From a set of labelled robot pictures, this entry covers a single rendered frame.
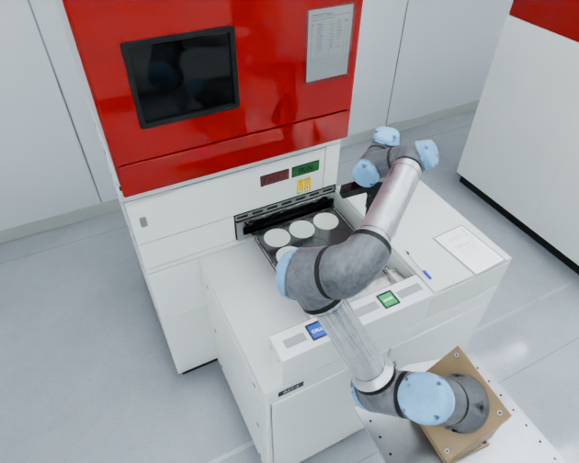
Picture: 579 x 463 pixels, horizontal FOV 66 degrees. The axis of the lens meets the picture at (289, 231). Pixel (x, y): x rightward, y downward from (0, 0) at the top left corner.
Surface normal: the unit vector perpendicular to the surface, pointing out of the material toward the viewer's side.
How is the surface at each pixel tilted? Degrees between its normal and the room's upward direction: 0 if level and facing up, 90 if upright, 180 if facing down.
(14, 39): 90
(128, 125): 90
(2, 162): 90
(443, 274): 0
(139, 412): 0
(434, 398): 41
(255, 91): 90
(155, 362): 0
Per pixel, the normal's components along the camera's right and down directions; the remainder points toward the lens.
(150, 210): 0.45, 0.62
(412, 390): -0.57, -0.33
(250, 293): 0.01, -0.73
